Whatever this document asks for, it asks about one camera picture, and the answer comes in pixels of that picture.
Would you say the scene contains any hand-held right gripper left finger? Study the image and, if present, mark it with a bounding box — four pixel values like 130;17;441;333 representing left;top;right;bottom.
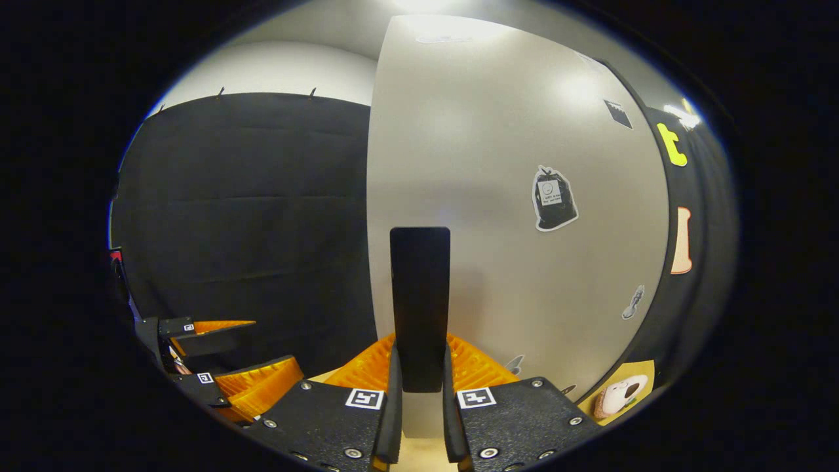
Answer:
243;333;404;472

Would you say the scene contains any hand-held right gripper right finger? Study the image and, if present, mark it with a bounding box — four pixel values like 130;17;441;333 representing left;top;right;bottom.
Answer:
441;333;602;472

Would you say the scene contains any black door handle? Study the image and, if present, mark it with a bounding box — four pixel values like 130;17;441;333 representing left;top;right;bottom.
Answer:
390;227;452;394

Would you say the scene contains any cream cabinet door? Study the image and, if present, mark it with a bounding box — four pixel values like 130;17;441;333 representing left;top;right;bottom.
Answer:
366;14;671;440

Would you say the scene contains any pink white plush toy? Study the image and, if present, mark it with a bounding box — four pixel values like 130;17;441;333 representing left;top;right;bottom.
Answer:
593;374;650;420

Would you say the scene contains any ceiling light panel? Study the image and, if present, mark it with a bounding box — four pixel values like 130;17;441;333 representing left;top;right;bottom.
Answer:
664;98;702;130

